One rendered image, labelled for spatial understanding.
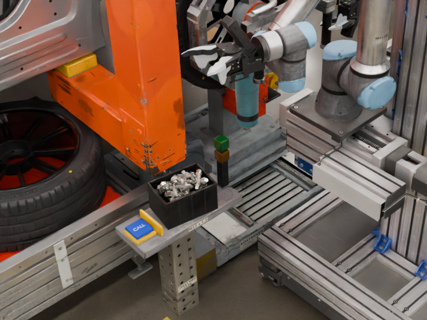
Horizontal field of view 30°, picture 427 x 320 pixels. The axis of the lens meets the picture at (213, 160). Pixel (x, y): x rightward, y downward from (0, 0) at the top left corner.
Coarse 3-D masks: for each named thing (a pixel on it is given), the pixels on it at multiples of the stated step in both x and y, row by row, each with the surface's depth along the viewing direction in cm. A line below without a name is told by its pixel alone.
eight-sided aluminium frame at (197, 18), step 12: (204, 0) 277; (192, 12) 279; (204, 12) 278; (192, 24) 283; (204, 24) 280; (192, 36) 286; (204, 36) 284; (192, 48) 289; (192, 60) 292; (204, 72) 292; (264, 72) 315; (228, 84) 304
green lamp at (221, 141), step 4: (220, 136) 273; (224, 136) 273; (216, 140) 271; (220, 140) 271; (224, 140) 271; (228, 140) 272; (216, 144) 272; (220, 144) 270; (224, 144) 271; (228, 144) 272; (216, 148) 273; (220, 148) 271; (224, 148) 272
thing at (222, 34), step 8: (216, 0) 300; (224, 0) 297; (264, 0) 324; (280, 0) 317; (216, 8) 296; (216, 16) 302; (224, 16) 307; (208, 24) 299; (216, 24) 300; (216, 32) 305; (224, 32) 305; (216, 40) 304; (224, 40) 330; (232, 40) 310
